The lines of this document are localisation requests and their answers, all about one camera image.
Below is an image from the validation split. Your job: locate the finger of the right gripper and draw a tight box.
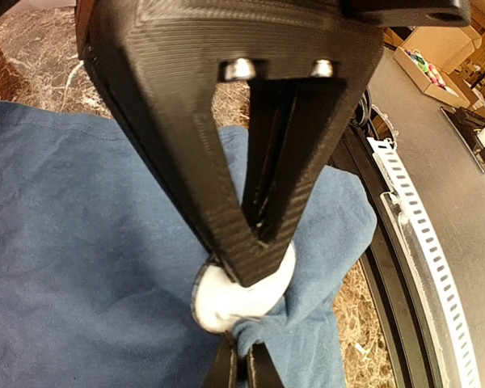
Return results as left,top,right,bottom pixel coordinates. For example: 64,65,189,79
76,1,382,287
242,78,347,244

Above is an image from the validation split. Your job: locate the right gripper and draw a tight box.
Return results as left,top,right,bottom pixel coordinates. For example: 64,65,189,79
340,0,470,27

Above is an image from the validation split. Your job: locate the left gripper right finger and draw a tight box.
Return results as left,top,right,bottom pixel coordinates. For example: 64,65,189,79
246,343,284,388

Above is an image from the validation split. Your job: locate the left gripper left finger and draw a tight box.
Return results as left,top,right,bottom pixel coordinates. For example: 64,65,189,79
203,333,238,388

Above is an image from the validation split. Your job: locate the blue t-shirt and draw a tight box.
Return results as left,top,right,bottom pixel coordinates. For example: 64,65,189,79
0,102,376,387

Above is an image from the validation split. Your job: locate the cardboard box with items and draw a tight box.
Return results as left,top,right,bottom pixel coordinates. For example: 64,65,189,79
393,27,482,108

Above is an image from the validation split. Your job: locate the black front rail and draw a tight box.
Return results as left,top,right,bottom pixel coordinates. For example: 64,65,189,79
331,92,441,388

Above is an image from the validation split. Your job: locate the white slotted cable duct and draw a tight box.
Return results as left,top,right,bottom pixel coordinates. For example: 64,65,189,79
367,137,482,387

